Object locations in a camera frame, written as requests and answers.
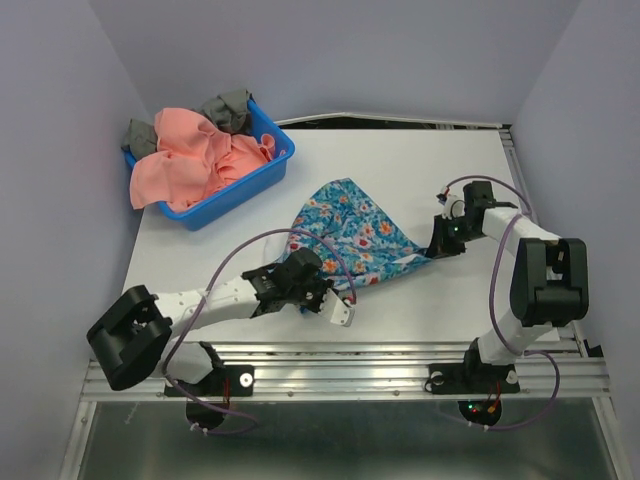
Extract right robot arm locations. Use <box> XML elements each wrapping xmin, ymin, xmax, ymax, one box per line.
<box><xmin>426</xmin><ymin>177</ymin><xmax>589</xmax><ymax>390</ymax></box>

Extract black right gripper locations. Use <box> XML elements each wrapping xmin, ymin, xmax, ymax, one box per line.
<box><xmin>423</xmin><ymin>212</ymin><xmax>483</xmax><ymax>260</ymax></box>

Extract blue floral skirt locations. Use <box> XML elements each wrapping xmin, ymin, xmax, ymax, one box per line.
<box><xmin>264</xmin><ymin>178</ymin><xmax>430</xmax><ymax>291</ymax></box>

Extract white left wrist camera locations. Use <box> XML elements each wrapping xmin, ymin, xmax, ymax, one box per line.
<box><xmin>318</xmin><ymin>290</ymin><xmax>355</xmax><ymax>327</ymax></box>

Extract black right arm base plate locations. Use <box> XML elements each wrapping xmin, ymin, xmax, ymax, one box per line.
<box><xmin>424</xmin><ymin>363</ymin><xmax>520</xmax><ymax>427</ymax></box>

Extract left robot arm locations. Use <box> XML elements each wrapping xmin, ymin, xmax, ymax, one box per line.
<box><xmin>86</xmin><ymin>248</ymin><xmax>351</xmax><ymax>391</ymax></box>

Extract grey skirt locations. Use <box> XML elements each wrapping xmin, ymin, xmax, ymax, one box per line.
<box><xmin>120</xmin><ymin>89</ymin><xmax>253</xmax><ymax>161</ymax></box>

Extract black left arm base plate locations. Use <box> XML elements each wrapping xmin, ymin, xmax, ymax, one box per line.
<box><xmin>164</xmin><ymin>364</ymin><xmax>258</xmax><ymax>436</ymax></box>

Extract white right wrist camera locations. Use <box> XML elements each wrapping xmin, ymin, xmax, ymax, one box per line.
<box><xmin>436</xmin><ymin>186</ymin><xmax>465</xmax><ymax>220</ymax></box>

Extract pink skirt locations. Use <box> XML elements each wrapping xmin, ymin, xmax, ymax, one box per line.
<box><xmin>130</xmin><ymin>108</ymin><xmax>276</xmax><ymax>213</ymax></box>

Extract blue plastic bin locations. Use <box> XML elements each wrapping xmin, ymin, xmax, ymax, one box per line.
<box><xmin>124</xmin><ymin>99</ymin><xmax>295</xmax><ymax>231</ymax></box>

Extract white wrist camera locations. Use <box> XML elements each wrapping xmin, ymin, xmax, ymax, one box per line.
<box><xmin>318</xmin><ymin>290</ymin><xmax>355</xmax><ymax>327</ymax></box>
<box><xmin>436</xmin><ymin>186</ymin><xmax>465</xmax><ymax>220</ymax></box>

